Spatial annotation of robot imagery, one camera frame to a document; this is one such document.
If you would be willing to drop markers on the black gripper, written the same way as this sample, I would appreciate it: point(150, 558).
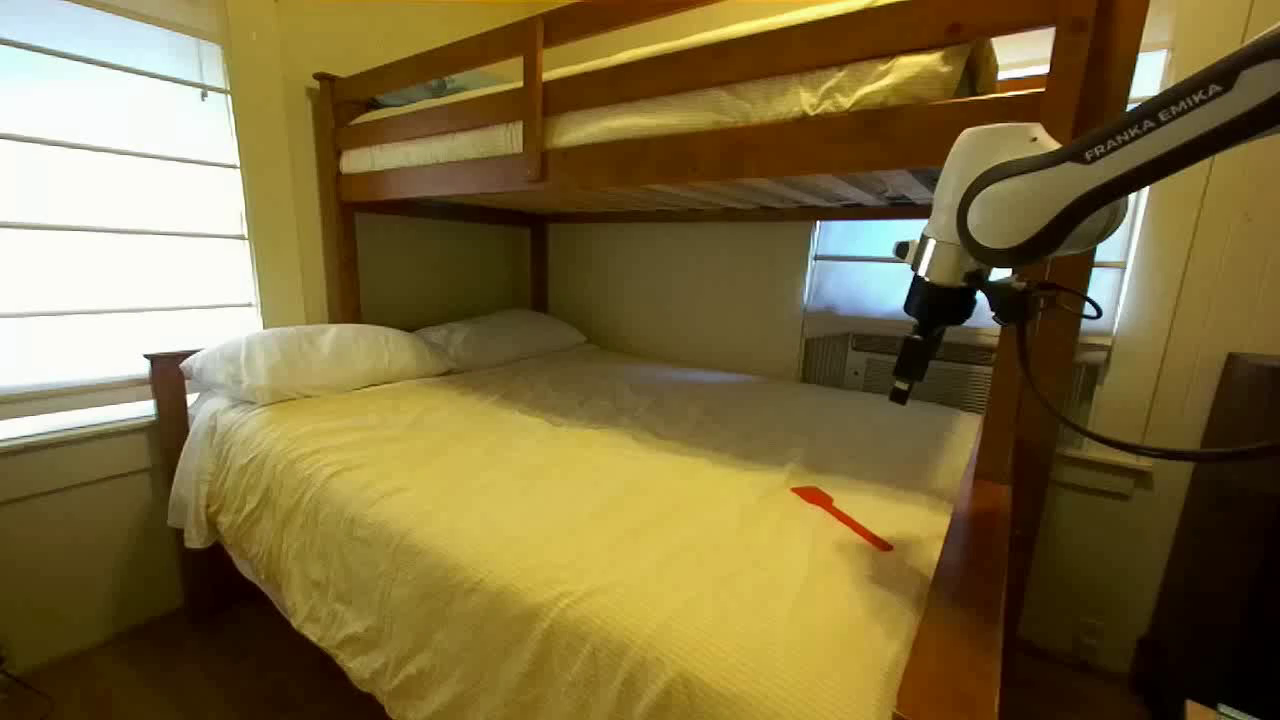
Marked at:
point(939, 305)

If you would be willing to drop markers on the yellow bed blanket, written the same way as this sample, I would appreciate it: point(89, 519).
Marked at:
point(562, 532)

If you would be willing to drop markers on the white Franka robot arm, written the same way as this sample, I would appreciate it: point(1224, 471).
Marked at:
point(1035, 186)

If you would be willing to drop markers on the small bright window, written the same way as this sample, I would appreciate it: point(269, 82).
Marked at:
point(861, 264)

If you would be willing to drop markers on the orange plastic spatula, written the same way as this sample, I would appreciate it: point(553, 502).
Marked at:
point(840, 519)

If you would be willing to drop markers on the upper bunk mattress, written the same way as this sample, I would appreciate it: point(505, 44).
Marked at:
point(746, 107)

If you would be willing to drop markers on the dark wooden cabinet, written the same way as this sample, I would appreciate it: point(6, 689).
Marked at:
point(1221, 532)

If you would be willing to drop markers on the small white pillow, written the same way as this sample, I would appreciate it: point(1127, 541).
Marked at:
point(500, 337)

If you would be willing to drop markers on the large white pillow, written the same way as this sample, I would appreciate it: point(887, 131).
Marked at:
point(315, 360)

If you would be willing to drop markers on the white bed sheet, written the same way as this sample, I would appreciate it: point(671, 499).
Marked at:
point(194, 480)

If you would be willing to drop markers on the white window blind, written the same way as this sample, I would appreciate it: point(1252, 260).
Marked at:
point(115, 200)

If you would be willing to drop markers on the wall air conditioner unit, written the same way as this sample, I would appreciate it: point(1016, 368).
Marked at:
point(861, 360)

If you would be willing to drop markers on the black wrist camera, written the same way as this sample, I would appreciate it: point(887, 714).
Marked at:
point(1005, 300)

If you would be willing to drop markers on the wooden bunk bed frame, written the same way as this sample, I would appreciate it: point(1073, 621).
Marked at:
point(746, 148)

